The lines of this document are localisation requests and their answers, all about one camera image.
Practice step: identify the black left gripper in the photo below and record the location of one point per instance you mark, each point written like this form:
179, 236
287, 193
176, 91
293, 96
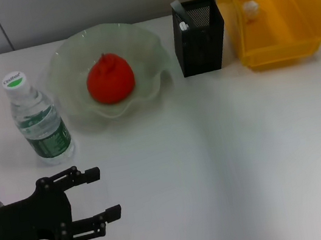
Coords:
23, 223

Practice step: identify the grey marker pen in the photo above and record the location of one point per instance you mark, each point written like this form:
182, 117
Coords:
180, 10

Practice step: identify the mint green pen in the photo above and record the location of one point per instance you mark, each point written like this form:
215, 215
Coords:
184, 26

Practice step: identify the white paper ball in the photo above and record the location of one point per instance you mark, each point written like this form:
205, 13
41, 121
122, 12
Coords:
251, 9

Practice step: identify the clear water bottle green label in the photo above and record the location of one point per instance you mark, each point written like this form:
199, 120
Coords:
46, 136

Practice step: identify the orange fruit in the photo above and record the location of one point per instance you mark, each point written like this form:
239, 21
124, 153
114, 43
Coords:
109, 79

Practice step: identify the black mesh pen holder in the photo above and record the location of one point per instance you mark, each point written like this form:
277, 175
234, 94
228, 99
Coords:
199, 55

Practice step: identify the pale green glass fruit plate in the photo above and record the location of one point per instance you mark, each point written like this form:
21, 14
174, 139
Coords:
66, 74

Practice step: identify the yellow plastic bin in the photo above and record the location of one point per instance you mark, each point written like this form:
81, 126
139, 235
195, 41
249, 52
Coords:
282, 38

